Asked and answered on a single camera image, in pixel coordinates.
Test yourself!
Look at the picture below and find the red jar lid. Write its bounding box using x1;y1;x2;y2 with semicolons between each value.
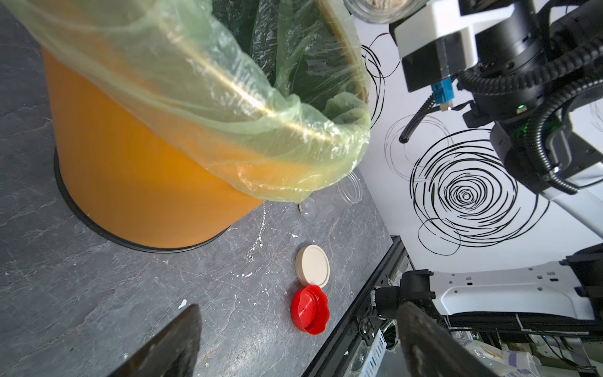
291;285;331;336

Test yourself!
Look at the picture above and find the cream lid oatmeal jar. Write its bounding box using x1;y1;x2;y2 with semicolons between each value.
343;0;428;25

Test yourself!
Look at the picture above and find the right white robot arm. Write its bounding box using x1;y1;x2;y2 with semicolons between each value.
389;1;602;336

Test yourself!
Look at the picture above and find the cream jar lid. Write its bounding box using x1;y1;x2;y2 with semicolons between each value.
295;244;331;288

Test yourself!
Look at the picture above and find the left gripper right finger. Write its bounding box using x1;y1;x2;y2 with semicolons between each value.
397;302;495;377

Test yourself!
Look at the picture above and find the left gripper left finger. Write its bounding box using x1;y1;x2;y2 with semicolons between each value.
109;304;202;377

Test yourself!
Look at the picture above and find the white slotted cable duct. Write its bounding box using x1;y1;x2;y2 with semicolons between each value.
345;329;387;377

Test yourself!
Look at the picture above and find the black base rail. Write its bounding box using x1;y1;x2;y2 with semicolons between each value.
303;236;407;376

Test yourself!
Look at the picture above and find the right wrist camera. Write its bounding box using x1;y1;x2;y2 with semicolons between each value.
391;1;515;93

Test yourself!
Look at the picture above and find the yellow trash bin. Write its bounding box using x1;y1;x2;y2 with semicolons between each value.
42;52;260;253

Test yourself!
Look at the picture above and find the green plastic bin liner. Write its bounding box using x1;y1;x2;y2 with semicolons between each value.
6;1;371;203

